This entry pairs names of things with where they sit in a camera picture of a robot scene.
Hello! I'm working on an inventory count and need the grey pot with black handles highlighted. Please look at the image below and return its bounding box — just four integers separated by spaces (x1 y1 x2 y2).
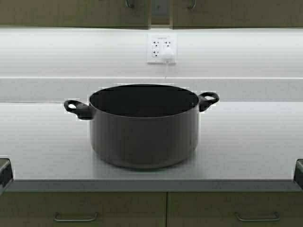
64 84 220 169

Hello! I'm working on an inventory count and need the upper left cabinet door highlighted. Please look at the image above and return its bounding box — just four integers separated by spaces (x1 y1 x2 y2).
0 0 152 29

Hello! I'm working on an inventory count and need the cabinet door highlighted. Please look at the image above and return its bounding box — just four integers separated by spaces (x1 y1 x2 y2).
169 0 303 29
0 0 152 29

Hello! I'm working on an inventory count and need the upper right cabinet door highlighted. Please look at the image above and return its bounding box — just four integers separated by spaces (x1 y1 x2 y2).
169 0 303 29

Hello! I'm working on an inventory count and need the white plug adapter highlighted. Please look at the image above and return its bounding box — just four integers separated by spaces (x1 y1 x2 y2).
161 49 175 63

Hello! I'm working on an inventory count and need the right beige drawer front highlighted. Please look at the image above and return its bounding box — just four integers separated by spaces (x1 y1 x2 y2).
167 192 303 227

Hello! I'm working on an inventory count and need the beige drawer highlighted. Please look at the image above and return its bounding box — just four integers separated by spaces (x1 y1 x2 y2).
0 192 167 227
167 192 303 227

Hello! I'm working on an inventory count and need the left beige drawer front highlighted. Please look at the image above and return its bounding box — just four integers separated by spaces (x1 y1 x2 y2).
0 192 167 227

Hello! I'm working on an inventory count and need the white wall outlet plate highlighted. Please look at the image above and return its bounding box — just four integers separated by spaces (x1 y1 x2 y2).
146 34 177 65

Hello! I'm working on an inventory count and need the left drawer metal handle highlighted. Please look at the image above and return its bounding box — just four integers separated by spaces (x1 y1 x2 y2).
53 212 99 223

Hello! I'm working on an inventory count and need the drawer metal handle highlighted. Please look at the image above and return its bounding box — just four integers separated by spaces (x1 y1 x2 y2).
234 212 281 223
53 212 99 223

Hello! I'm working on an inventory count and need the right drawer metal handle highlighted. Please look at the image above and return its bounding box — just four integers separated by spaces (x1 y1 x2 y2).
234 212 281 223

